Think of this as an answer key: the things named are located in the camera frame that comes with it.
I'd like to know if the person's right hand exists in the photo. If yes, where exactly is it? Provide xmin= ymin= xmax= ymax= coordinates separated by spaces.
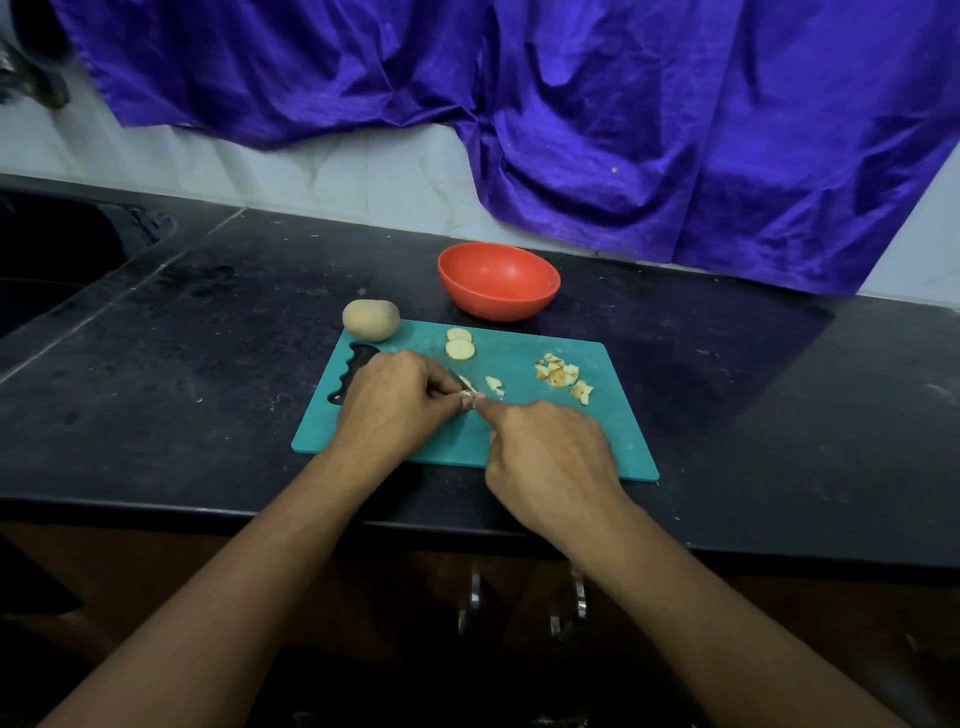
xmin=474 ymin=394 xmax=629 ymax=545

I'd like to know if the person's left hand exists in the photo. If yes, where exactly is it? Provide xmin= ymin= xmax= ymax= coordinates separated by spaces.
xmin=330 ymin=351 xmax=474 ymax=467

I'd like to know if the teal plastic cutting board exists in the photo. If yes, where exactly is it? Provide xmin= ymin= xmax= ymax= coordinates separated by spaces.
xmin=291 ymin=322 xmax=662 ymax=483

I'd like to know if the whole brown potato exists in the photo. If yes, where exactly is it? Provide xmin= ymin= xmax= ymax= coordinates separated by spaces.
xmin=342 ymin=297 xmax=402 ymax=342

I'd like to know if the pile of diced apple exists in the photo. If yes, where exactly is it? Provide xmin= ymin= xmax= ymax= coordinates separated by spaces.
xmin=535 ymin=351 xmax=597 ymax=407

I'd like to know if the orange bowl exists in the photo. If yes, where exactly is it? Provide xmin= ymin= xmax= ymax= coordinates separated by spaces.
xmin=438 ymin=241 xmax=564 ymax=323

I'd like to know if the person's left forearm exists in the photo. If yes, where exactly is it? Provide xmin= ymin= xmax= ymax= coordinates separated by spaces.
xmin=37 ymin=435 xmax=380 ymax=728

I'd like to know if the person's right forearm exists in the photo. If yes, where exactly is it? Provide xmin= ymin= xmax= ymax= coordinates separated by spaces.
xmin=573 ymin=502 xmax=909 ymax=728

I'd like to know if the dark kitchen sink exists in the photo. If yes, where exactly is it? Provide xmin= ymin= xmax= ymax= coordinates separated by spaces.
xmin=0 ymin=192 xmax=174 ymax=339

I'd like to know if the purple cloth curtain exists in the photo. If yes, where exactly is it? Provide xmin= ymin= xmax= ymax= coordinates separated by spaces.
xmin=52 ymin=0 xmax=960 ymax=297

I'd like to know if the metal faucet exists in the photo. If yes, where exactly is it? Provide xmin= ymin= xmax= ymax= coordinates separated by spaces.
xmin=0 ymin=37 xmax=69 ymax=110

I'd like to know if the metal cabinet handle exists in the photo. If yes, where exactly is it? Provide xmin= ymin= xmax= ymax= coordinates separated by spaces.
xmin=549 ymin=562 xmax=590 ymax=639
xmin=459 ymin=567 xmax=485 ymax=632

